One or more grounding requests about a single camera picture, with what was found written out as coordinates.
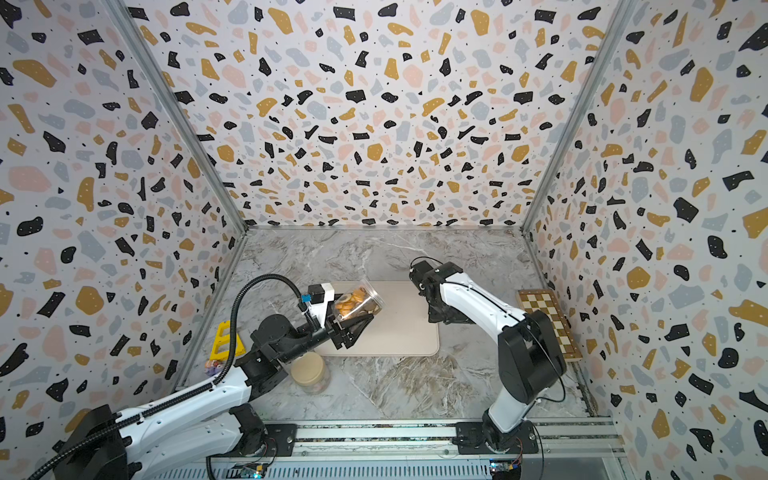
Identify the clear plastic cookie jar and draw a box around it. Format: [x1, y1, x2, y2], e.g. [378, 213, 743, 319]
[333, 279, 385, 321]

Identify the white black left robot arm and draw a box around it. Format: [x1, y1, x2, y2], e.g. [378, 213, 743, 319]
[53, 313, 374, 479]

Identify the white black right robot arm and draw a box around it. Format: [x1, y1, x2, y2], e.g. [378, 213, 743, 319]
[409, 256, 567, 452]

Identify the jar with beige lid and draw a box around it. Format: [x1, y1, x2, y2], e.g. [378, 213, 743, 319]
[290, 352, 330, 394]

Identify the cream rectangular tray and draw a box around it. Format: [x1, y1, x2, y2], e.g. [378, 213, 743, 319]
[315, 280, 440, 357]

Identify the wooden chessboard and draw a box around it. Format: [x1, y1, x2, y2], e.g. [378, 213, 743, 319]
[516, 289, 584, 362]

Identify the yellow triangular toy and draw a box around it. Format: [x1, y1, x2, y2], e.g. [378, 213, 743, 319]
[209, 321, 246, 363]

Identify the small purple toy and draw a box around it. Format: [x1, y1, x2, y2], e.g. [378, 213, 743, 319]
[204, 360, 223, 377]

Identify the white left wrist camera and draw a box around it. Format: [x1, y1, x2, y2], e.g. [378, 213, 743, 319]
[301, 283, 335, 327]

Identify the black corrugated cable conduit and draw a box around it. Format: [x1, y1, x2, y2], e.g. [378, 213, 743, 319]
[26, 274, 307, 480]

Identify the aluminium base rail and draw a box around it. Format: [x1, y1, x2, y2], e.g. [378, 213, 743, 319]
[127, 418, 633, 479]

